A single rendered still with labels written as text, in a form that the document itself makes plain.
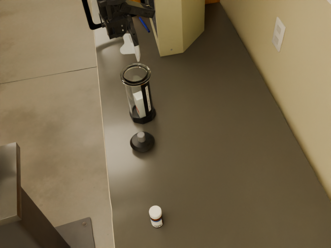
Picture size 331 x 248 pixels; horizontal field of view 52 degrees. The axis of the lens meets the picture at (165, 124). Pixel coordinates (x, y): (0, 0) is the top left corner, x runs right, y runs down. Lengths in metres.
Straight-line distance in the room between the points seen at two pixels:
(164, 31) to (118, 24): 0.53
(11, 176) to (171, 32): 0.88
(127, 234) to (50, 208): 1.28
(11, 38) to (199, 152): 2.89
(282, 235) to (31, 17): 3.45
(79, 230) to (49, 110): 1.09
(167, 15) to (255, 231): 0.92
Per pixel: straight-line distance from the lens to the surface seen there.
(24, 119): 2.89
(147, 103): 1.27
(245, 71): 1.55
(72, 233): 2.21
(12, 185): 1.33
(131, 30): 1.04
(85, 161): 2.46
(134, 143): 1.24
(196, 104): 1.39
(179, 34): 1.57
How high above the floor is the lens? 1.97
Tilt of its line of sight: 51 degrees down
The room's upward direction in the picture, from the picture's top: 6 degrees counter-clockwise
